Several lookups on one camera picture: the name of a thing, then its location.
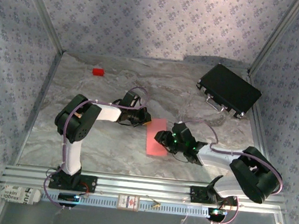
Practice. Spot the pink cloth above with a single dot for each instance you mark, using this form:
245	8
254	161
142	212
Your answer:
159	123

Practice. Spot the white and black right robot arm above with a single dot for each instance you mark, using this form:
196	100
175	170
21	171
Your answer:
222	158

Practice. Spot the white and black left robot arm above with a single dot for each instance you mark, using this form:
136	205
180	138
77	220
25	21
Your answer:
72	157

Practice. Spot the small wooden block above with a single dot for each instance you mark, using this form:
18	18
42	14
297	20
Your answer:
79	115

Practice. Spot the small red block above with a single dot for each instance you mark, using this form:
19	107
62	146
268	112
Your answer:
98	72

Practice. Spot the small brass clip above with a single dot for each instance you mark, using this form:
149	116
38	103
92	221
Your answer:
155	205

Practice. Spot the white red label card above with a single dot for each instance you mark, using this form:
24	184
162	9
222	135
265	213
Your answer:
128	203

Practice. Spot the aluminium table edge bar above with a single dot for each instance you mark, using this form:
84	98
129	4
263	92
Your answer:
42	100
258	120

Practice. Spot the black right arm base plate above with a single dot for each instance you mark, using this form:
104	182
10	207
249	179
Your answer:
197	194

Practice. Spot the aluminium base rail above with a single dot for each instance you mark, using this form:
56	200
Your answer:
144	187

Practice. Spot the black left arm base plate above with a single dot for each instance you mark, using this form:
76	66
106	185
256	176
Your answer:
88	184

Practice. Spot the aluminium frame post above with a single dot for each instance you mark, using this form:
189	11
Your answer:
278	34
42	12

